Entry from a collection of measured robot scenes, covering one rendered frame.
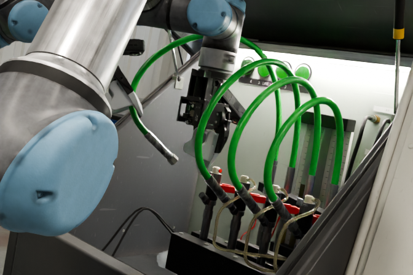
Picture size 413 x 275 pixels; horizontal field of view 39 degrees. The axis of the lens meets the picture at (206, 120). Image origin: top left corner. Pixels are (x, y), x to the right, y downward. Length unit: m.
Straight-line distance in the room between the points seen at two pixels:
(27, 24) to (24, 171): 0.64
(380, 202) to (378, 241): 0.07
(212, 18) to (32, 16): 0.32
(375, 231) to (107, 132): 0.63
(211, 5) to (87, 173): 0.60
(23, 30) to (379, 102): 0.77
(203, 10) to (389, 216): 0.48
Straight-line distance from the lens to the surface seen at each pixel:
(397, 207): 1.04
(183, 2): 1.10
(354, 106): 1.40
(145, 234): 1.61
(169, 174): 1.61
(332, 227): 1.00
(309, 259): 0.97
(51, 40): 0.57
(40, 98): 0.52
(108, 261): 1.13
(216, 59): 1.17
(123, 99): 1.23
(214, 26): 1.06
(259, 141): 1.55
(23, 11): 1.10
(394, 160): 1.07
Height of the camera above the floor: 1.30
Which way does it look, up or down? 3 degrees down
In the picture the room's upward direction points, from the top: 10 degrees clockwise
